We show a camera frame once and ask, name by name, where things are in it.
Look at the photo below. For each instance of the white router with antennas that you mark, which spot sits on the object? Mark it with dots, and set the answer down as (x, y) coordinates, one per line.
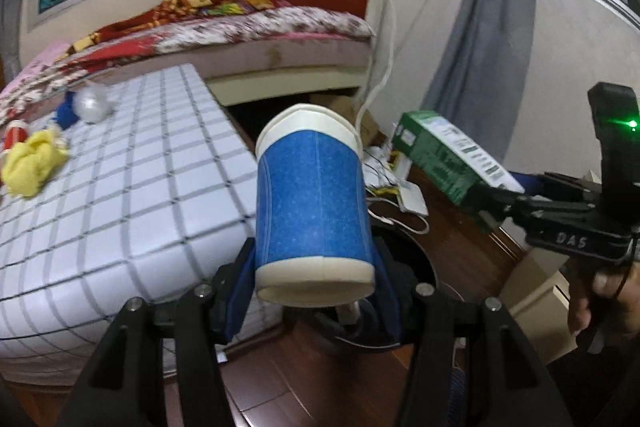
(380, 167)

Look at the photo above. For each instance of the red paper cup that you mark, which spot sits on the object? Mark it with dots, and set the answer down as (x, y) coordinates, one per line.
(15, 134)

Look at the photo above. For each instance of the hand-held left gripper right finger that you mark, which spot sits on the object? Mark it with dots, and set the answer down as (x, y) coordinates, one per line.
(387, 307)

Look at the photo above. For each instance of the green carton box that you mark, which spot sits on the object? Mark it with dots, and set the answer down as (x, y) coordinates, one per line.
(440, 157)

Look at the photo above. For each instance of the flat white router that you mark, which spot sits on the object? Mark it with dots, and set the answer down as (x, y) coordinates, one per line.
(412, 199)

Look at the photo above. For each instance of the bed with floral sheet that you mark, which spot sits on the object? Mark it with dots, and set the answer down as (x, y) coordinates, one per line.
(280, 37)

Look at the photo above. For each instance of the cardboard box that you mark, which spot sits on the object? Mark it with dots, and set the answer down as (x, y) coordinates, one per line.
(345, 107)

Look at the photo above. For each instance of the white checked mattress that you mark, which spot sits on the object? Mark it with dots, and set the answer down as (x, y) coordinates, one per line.
(150, 167)

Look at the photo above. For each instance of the grey curtain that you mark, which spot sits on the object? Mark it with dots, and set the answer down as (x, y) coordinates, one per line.
(475, 17)

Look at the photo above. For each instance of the blue cloth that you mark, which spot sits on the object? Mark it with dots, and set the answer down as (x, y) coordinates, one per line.
(66, 114)

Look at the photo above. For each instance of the yellow cloth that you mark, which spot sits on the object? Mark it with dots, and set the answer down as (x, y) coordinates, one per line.
(30, 164)

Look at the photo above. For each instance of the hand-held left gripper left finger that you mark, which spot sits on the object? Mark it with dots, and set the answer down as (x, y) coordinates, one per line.
(237, 302)

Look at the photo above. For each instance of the black trash bin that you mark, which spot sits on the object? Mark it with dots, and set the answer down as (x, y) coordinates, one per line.
(405, 267)

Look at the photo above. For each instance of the pink cloth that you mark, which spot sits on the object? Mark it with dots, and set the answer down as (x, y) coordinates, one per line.
(30, 67)

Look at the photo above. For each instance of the person's right hand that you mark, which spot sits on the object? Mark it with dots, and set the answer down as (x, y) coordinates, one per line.
(620, 307)

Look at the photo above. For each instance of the blue paper cup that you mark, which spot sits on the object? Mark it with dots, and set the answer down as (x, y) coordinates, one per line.
(310, 197)

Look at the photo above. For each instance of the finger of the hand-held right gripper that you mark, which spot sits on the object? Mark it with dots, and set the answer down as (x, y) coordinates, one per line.
(492, 202)
(530, 183)

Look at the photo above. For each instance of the clear plastic bag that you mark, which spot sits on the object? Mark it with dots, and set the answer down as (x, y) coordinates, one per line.
(94, 104)

